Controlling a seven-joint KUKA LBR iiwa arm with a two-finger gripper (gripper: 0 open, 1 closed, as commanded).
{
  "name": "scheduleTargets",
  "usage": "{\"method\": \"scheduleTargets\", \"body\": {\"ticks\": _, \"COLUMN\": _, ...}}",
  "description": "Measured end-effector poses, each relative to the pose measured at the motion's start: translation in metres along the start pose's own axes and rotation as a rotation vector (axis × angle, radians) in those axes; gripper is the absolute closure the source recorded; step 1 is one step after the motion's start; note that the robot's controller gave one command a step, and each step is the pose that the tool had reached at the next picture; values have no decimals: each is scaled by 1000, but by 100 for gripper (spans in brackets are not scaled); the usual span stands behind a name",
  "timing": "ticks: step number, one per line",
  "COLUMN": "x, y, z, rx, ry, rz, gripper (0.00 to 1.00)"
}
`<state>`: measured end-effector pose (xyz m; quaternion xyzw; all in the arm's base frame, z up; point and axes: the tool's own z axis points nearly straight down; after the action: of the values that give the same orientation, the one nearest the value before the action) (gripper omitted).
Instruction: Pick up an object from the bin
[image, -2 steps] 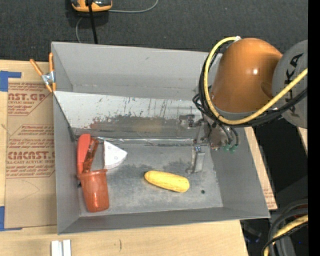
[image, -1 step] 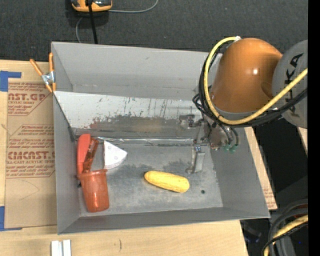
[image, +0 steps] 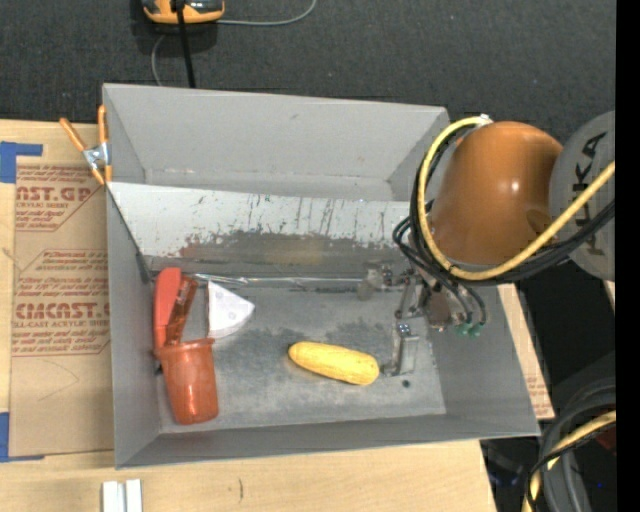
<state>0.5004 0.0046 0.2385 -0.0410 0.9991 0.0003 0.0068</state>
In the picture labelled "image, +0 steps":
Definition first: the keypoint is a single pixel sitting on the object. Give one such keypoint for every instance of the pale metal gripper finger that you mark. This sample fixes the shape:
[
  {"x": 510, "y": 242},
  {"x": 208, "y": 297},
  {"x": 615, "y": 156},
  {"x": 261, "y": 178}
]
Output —
[
  {"x": 369, "y": 289},
  {"x": 406, "y": 352}
]

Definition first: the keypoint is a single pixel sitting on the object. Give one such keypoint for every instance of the grey metal bin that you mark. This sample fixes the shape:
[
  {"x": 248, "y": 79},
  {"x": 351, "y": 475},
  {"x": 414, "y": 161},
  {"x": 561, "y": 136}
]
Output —
[{"x": 280, "y": 400}]

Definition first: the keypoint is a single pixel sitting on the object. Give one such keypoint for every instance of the orange translucent plastic cup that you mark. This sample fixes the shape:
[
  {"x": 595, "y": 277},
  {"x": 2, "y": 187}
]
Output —
[{"x": 191, "y": 382}]

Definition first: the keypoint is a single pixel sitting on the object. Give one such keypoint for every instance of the brown cardboard board red print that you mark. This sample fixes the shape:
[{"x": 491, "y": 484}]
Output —
[{"x": 60, "y": 360}]

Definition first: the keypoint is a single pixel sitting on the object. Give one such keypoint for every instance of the white wedge-shaped sponge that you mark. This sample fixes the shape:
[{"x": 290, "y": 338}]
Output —
[{"x": 226, "y": 310}]

